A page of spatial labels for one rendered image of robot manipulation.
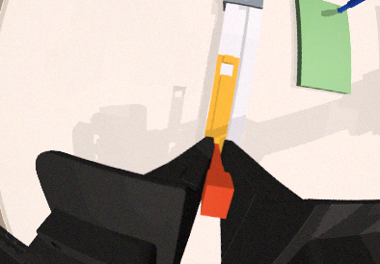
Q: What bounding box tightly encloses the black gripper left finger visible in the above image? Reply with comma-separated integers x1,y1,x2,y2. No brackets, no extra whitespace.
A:
35,137,216,264

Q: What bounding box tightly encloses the blue pin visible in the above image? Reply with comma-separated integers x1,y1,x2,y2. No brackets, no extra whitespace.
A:
338,0,366,13

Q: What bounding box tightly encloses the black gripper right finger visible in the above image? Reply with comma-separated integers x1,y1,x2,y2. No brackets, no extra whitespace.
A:
220,140,380,264

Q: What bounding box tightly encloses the green tray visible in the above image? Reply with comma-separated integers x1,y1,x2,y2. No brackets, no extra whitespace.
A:
295,0,352,94

